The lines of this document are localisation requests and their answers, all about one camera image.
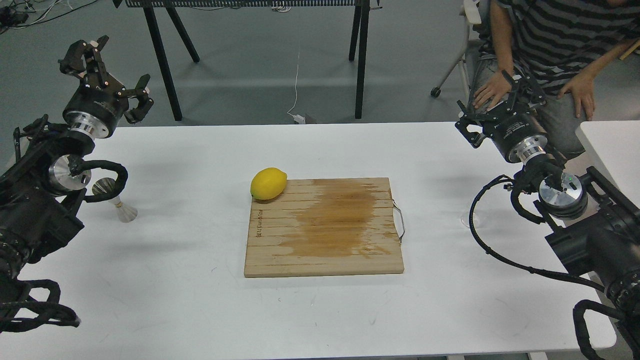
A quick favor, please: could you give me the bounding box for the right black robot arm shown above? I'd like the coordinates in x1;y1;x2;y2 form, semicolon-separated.
455;71;640;360

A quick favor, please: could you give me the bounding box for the person in striped shirt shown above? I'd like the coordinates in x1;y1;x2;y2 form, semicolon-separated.
470;0;640;160

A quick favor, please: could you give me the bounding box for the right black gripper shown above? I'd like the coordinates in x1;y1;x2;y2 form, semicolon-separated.
454;70;547;164

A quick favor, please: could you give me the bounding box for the yellow lemon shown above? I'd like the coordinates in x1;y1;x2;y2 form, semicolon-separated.
250;167;288;201

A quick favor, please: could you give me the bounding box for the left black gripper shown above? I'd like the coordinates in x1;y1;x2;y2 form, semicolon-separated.
58;35;154;139

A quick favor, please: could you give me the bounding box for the steel double jigger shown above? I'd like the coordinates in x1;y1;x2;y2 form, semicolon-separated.
92;177;138;223

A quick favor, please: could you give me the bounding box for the clear glass measuring cup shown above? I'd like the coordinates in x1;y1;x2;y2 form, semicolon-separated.
459;202;485;229

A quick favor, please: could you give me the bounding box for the person's left hand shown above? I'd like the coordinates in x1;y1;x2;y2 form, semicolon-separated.
557;72;596;121

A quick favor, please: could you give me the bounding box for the white charger cable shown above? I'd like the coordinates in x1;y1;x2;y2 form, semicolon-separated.
286;47;307;125

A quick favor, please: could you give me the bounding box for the floor cables bundle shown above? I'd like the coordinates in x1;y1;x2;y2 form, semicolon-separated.
0;0;101;33

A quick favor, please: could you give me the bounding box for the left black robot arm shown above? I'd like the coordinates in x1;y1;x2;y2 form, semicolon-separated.
0;35;154;333

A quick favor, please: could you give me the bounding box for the black metal frame table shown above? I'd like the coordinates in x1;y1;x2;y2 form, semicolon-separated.
112;0;383;122

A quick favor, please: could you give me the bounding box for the person's right hand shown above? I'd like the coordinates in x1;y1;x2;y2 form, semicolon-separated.
472;71;512;110

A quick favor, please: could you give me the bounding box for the white side table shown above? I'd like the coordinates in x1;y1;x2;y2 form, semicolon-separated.
576;120;640;207

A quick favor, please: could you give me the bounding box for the wooden cutting board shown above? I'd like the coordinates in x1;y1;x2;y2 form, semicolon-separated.
243;177;405;278

